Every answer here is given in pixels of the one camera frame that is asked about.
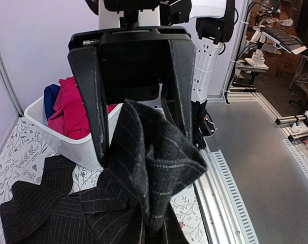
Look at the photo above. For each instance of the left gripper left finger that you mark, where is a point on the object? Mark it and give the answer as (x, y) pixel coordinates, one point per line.
(86, 70)

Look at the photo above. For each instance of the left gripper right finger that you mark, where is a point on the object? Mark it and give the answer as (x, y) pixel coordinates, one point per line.
(176, 90)

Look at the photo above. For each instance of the black striped garment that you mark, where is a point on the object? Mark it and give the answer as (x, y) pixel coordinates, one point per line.
(148, 162)

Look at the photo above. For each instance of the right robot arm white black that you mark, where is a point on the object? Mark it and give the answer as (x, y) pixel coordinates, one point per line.
(215, 21)

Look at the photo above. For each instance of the neighbouring robot arm white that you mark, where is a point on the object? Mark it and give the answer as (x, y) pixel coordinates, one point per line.
(272, 40)

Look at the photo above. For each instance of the white plastic laundry basket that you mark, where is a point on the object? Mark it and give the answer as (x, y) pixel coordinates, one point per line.
(80, 151)

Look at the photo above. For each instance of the blue garment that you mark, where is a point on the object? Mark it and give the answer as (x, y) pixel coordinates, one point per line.
(50, 95)

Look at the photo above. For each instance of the red garment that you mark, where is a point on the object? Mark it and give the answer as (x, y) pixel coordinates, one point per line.
(69, 117)

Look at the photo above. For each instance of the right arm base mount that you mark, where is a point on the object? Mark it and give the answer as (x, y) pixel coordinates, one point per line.
(203, 125)

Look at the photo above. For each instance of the background aluminium workstation frame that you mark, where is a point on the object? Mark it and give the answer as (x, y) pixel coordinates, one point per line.
(298, 124)

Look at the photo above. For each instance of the aluminium front rail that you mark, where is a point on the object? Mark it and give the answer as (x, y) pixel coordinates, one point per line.
(255, 189)

